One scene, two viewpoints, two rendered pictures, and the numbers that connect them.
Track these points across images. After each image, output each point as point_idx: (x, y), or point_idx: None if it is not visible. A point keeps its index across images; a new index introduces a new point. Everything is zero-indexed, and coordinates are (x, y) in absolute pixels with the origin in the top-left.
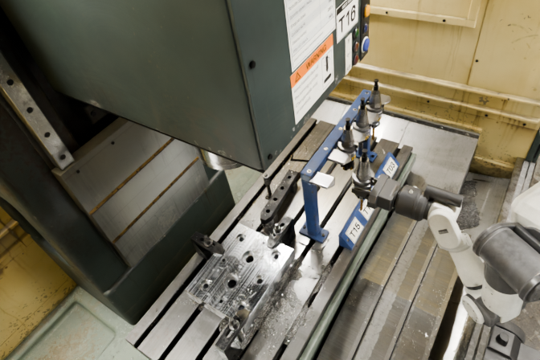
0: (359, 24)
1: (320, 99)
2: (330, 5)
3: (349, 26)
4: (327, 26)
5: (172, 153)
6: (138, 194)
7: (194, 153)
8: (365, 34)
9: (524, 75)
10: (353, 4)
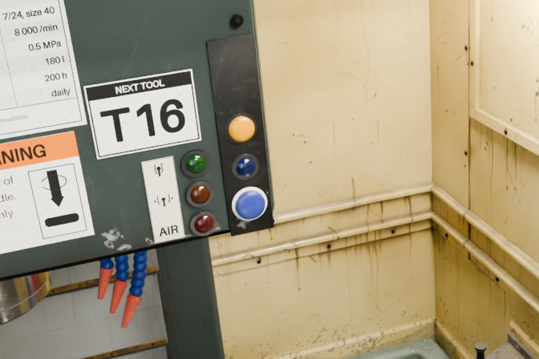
0: (216, 150)
1: (32, 255)
2: (57, 71)
3: (160, 139)
4: (47, 110)
5: (97, 308)
6: (0, 344)
7: (149, 332)
8: (243, 179)
9: None
10: (168, 97)
